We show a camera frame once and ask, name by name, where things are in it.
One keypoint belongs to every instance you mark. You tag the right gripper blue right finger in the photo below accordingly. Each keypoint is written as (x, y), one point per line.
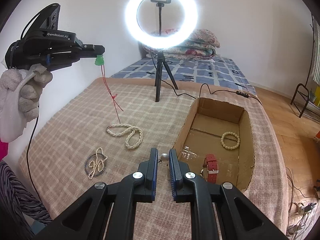
(218, 211)

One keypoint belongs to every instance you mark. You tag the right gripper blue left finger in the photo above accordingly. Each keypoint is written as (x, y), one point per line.
(107, 211)

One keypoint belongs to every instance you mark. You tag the red strap watch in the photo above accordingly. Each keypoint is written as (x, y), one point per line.
(210, 169)

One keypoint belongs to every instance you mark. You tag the thin dark hoop bangle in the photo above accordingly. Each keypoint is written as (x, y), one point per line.
(95, 165)

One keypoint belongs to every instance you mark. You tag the single pearl earring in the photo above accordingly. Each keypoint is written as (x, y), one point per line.
(164, 158)

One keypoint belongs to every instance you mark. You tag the left gloved hand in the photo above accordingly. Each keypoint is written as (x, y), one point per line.
(20, 94)

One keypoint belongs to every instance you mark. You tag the beige checked blanket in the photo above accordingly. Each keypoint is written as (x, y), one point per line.
(88, 124)

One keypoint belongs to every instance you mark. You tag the open cardboard box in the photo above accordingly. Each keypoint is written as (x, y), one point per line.
(224, 130)

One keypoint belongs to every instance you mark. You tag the black tripod stand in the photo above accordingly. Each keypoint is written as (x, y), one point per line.
(159, 69)

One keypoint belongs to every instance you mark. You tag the black phone holder clamp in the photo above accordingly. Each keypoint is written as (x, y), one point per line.
(160, 3)

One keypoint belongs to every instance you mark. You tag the blue patterned bed sheet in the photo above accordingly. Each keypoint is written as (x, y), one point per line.
(219, 71)

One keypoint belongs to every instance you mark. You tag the black clothes rack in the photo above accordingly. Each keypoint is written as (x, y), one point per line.
(301, 98)

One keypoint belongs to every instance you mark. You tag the folded floral quilt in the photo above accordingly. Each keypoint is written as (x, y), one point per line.
(200, 45)

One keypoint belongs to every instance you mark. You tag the yellow crate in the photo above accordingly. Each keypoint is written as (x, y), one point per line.
(315, 96)

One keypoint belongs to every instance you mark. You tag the striped white towel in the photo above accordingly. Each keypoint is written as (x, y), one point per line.
(316, 53)

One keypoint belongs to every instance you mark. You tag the white ring light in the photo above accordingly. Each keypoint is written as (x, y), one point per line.
(161, 41)

